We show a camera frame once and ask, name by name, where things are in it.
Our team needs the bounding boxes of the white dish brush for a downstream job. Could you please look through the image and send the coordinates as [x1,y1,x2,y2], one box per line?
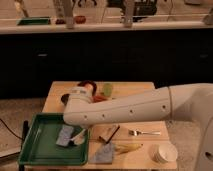
[69,129,86,145]

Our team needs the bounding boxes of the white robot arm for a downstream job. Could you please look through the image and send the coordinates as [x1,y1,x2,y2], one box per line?
[63,83,213,171]

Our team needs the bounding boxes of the grey sponge in tray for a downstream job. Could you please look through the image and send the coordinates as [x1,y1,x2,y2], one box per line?
[56,125,74,147]

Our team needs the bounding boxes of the green plastic tray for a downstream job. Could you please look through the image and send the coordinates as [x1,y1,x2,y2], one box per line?
[18,114,89,166]

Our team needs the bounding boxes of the green tray in background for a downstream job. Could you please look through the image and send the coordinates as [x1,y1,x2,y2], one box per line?
[17,17,51,26]

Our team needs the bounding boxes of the dark red bowl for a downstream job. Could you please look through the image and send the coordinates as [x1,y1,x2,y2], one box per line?
[78,80,97,95]

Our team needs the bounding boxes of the brown wooden block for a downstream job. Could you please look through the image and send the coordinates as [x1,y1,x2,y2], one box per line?
[99,125,120,143]

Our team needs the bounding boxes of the small black round object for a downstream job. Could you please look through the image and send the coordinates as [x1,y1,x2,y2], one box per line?
[61,94,69,105]

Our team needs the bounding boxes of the silver fork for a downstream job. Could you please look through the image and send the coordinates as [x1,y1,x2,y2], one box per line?
[128,130,161,136]

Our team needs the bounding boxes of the yellow banana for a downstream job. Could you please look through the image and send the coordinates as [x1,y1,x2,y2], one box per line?
[115,143,142,154]

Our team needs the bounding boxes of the blue grey cloth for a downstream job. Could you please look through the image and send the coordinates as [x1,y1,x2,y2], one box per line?
[88,143,115,164]

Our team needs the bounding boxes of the red bowl in background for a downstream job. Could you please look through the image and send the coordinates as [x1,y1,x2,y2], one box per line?
[74,15,86,24]

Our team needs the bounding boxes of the white stacked bowls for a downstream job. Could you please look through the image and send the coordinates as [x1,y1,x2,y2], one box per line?
[149,143,178,164]

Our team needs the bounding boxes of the black cable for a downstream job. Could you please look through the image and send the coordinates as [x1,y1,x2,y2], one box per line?
[0,117,24,141]

